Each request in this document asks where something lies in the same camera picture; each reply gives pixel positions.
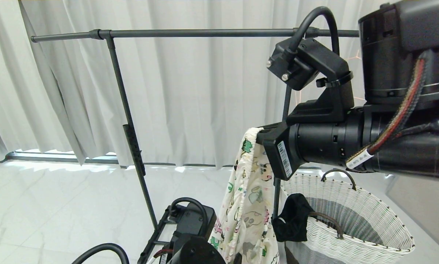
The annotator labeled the black clothes rack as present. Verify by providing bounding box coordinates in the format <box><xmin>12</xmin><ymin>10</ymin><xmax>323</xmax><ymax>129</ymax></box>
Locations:
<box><xmin>31</xmin><ymin>27</ymin><xmax>359</xmax><ymax>264</ymax></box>

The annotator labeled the white laundry basket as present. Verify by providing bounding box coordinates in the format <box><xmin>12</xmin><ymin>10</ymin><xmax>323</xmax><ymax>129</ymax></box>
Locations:
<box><xmin>280</xmin><ymin>169</ymin><xmax>415</xmax><ymax>264</ymax></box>

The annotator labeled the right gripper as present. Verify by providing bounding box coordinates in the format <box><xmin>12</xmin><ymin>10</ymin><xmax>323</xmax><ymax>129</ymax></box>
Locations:
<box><xmin>256</xmin><ymin>108</ymin><xmax>367</xmax><ymax>181</ymax></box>

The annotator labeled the black garment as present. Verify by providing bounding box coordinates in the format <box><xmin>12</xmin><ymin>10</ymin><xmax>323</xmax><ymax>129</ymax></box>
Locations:
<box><xmin>272</xmin><ymin>193</ymin><xmax>315</xmax><ymax>242</ymax></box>

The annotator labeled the cream printed garment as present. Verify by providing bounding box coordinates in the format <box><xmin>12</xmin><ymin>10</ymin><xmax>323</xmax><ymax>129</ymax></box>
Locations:
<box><xmin>208</xmin><ymin>127</ymin><xmax>280</xmax><ymax>264</ymax></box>

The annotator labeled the window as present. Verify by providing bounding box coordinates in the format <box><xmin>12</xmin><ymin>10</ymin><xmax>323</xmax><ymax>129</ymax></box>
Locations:
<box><xmin>0</xmin><ymin>148</ymin><xmax>121</xmax><ymax>165</ymax></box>

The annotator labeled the black cable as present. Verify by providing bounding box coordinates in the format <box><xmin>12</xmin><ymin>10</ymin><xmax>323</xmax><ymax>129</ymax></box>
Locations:
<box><xmin>289</xmin><ymin>6</ymin><xmax>340</xmax><ymax>55</ymax></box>
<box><xmin>72</xmin><ymin>243</ymin><xmax>130</xmax><ymax>264</ymax></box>
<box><xmin>169</xmin><ymin>197</ymin><xmax>210</xmax><ymax>220</ymax></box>

